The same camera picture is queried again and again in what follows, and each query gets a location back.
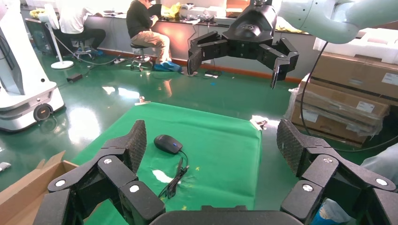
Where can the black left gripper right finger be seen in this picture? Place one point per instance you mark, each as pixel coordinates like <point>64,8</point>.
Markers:
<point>323,174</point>

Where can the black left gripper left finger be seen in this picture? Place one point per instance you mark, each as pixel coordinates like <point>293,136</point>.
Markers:
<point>112,174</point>

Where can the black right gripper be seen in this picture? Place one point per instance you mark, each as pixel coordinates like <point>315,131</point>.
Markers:
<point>248,28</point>

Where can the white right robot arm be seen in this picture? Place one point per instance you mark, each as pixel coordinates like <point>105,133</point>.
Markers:
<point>317,18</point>

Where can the open brown cardboard box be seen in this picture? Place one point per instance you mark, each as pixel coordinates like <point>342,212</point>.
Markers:
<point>21,198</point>

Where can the plastic wrapped flat carton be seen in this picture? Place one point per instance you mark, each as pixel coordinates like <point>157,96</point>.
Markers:
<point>335,99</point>
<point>326,127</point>

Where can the pale blue garment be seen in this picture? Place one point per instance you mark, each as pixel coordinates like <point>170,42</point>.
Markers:
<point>384,161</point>

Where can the blue plastic bag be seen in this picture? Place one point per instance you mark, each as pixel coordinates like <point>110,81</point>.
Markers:
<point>168,66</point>

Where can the yellow plastic bag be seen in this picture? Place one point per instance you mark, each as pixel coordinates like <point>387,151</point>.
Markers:
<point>171,11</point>

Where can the black power brick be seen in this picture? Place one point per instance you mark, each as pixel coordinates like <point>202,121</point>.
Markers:
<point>74,77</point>

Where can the large brown carton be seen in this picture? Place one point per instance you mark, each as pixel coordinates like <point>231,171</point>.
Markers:
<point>348,71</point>

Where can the black round stool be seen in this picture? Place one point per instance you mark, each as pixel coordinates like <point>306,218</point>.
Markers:
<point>138,46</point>

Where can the green table cloth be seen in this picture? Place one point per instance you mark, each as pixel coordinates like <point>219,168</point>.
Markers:
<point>217,155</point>

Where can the seated person in black shirt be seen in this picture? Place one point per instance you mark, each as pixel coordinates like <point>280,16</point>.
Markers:
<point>138,18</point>

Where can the white power strip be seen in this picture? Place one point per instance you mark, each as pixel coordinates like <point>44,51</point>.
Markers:
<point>119,61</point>

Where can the metal swivel chair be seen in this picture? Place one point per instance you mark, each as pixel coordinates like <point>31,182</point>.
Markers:
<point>83,51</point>

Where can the white foam packing block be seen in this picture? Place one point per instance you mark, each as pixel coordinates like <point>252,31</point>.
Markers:
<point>373,46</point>

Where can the white wheeled robot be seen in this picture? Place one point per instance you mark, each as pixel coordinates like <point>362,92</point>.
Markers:
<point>25,77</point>

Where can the long grey work bench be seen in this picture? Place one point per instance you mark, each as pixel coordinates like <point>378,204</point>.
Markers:
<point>115,34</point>

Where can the dark storage cabinet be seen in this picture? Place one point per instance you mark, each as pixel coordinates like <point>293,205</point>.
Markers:
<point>39,35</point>

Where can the seated person in white shirt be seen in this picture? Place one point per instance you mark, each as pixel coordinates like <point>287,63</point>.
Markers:
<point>73,21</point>

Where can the white pedestal fan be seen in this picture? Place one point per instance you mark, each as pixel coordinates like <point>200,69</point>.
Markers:
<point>62,64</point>

